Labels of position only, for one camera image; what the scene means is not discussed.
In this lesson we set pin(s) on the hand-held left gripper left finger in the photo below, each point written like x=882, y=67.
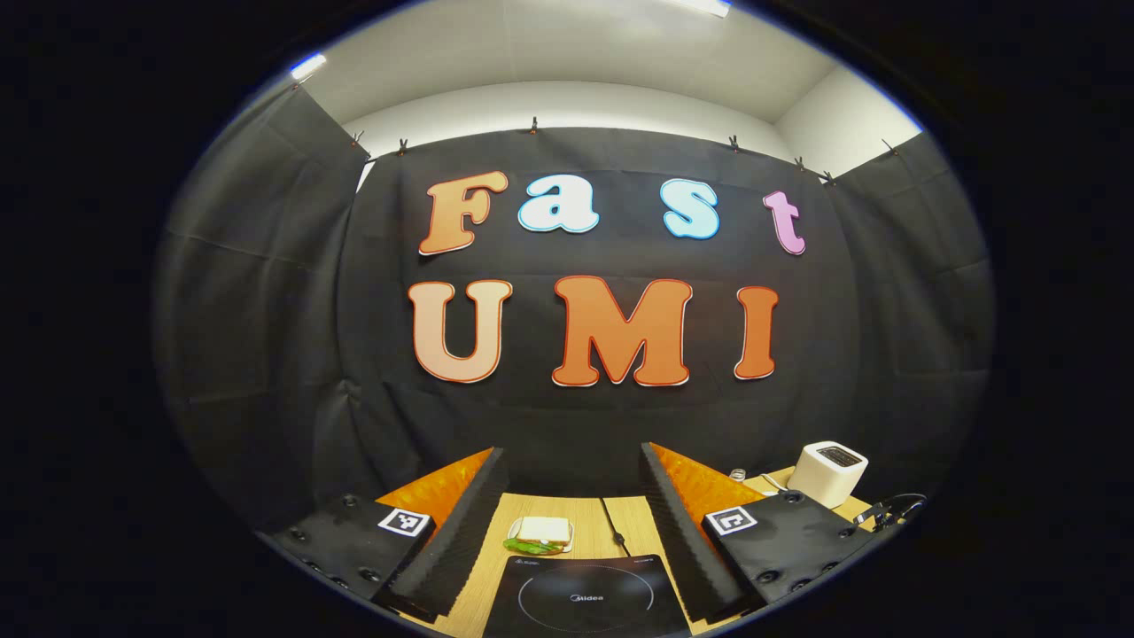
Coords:
x=461, y=540

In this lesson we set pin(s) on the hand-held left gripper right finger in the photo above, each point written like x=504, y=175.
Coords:
x=682, y=540

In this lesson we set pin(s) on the black induction cooktop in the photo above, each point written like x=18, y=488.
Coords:
x=585, y=611

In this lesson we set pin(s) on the white toaster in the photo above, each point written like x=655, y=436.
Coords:
x=819, y=483

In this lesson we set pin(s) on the sandwich with lettuce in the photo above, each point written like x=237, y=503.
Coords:
x=542, y=530

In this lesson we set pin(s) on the black backdrop cloth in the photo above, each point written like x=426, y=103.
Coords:
x=576, y=416

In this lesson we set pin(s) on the row of black cloth clips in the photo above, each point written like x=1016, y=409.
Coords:
x=533, y=125

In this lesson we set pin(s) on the small ceiling light strip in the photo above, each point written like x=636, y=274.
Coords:
x=308, y=66

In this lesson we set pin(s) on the large ceiling light panel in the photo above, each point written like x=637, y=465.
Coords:
x=704, y=7

